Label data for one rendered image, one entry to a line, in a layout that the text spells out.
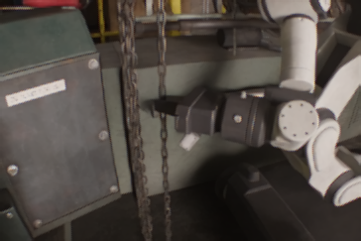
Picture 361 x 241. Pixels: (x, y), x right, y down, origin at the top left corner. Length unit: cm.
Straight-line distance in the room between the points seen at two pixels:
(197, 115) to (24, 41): 31
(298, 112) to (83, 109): 35
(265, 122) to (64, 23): 37
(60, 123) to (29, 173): 11
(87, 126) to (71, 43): 15
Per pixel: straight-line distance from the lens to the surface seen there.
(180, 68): 96
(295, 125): 42
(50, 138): 47
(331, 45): 77
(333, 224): 103
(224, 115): 44
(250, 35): 120
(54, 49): 45
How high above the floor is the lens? 88
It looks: 29 degrees down
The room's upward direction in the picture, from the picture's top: straight up
